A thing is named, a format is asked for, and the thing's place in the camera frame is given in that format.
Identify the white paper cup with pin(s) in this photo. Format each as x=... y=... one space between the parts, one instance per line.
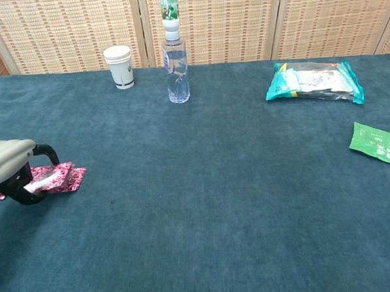
x=120 y=68

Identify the teal snack bag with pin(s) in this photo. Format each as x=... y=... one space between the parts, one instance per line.
x=312 y=82

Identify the clear plastic water bottle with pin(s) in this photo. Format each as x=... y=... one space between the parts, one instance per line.
x=177 y=71

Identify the blue table cloth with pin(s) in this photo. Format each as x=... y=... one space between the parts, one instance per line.
x=198 y=217

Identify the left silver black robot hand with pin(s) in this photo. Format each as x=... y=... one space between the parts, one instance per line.
x=6 y=159

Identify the green sachet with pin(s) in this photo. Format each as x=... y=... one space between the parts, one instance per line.
x=376 y=143

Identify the upturned green label bottle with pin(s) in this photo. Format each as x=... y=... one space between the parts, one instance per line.
x=169 y=6

